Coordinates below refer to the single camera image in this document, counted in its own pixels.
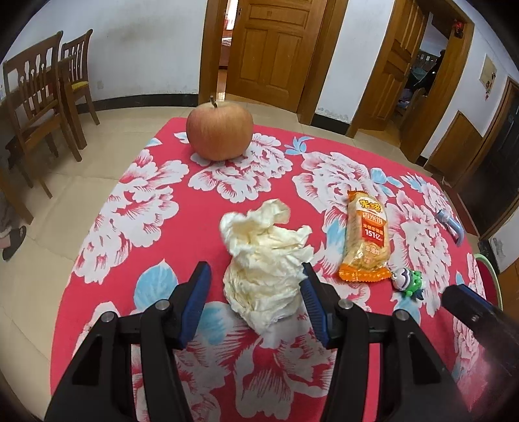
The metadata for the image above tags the wall decoration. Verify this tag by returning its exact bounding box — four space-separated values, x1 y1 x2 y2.
479 54 498 97

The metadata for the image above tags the orange snack packet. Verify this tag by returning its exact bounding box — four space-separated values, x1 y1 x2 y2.
338 189 392 284

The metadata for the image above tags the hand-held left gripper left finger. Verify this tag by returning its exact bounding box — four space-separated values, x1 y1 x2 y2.
44 261 212 422

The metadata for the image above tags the apple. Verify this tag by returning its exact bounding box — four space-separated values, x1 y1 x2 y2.
186 96 254 161

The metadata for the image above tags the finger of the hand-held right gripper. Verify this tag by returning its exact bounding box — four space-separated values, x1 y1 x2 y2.
441 283 519 354

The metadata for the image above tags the wooden chair with yellow cushion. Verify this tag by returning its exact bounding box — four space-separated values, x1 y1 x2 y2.
59 28 101 149

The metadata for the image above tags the wooden door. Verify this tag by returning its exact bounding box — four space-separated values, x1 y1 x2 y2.
226 0 329 113
356 0 427 131

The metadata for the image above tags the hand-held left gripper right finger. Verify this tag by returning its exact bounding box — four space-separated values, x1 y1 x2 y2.
300 262 459 422

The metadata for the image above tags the wooden door frame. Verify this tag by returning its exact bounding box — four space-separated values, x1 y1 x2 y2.
346 0 476 160
198 0 350 127

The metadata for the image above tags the dark door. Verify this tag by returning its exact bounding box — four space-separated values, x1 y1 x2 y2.
458 78 519 241

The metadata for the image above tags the wooden wall panel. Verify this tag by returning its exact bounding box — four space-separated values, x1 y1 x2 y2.
424 111 484 176

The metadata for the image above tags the red floral tablecloth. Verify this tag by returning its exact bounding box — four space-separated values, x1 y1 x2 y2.
49 117 506 422

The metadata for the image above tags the red basin with green rim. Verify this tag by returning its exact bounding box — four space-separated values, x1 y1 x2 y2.
473 252 504 311

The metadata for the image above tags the small green toy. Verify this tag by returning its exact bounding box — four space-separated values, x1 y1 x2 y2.
391 267 425 301

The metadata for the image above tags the white tissue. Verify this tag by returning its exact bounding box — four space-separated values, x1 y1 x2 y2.
219 198 315 334

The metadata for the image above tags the blue curved handle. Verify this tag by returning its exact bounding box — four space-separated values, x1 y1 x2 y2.
437 208 465 247

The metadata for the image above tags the dark slipper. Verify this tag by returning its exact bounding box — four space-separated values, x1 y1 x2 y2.
2 225 28 261

